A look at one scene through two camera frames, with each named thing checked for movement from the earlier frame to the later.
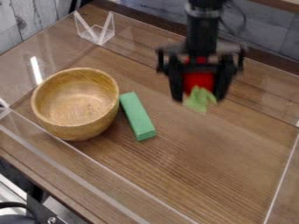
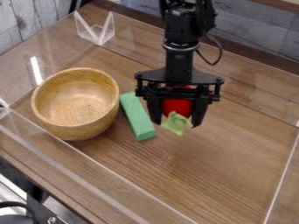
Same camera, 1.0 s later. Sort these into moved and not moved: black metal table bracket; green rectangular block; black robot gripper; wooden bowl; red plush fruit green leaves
Moved: black robot gripper; red plush fruit green leaves
Not moved: green rectangular block; black metal table bracket; wooden bowl
